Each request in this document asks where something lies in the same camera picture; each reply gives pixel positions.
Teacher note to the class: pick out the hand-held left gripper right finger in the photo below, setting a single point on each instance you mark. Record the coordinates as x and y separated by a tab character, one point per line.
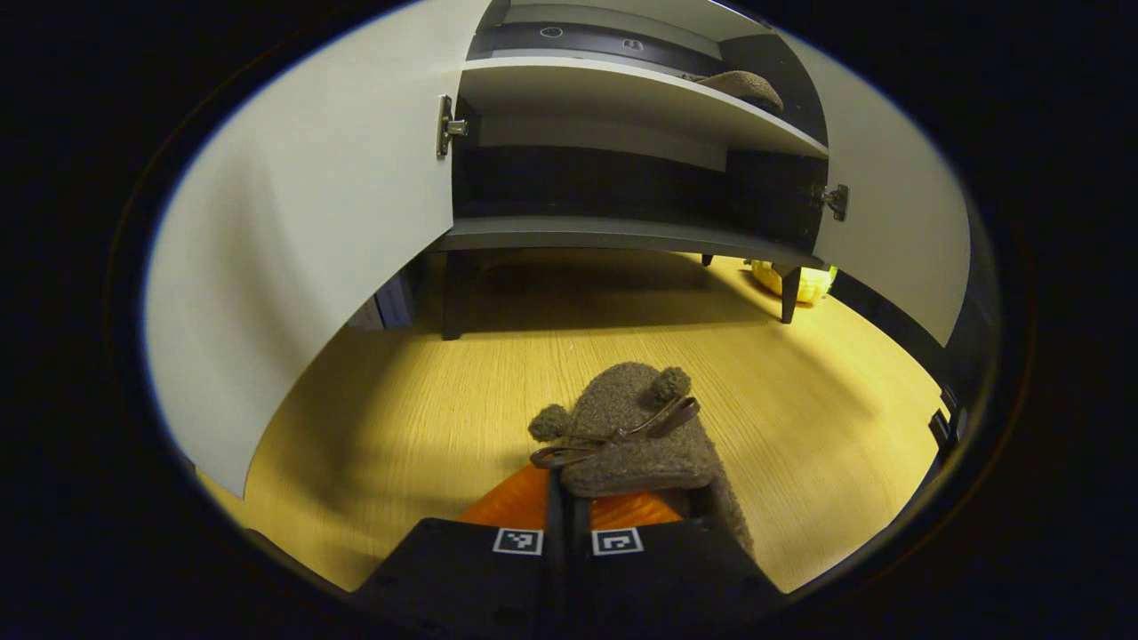
676	569

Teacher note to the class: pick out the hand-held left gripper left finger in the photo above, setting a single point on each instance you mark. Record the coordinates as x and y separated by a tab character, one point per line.
462	569

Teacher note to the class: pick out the brown fuzzy shoe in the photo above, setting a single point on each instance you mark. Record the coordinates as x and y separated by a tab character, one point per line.
622	427
742	87

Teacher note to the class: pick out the white cabinet door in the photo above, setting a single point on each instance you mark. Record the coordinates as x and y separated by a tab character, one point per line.
889	204
311	222

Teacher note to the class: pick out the grey white shoe cabinet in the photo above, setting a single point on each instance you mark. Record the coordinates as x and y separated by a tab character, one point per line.
622	187

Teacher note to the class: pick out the metal door hinge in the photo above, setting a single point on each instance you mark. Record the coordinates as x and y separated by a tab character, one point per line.
834	200
444	126

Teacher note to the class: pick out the white cabinet shelf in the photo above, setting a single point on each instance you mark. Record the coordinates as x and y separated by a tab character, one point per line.
605	93

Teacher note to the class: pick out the yellow round toy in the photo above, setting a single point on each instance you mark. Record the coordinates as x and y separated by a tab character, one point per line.
813	284

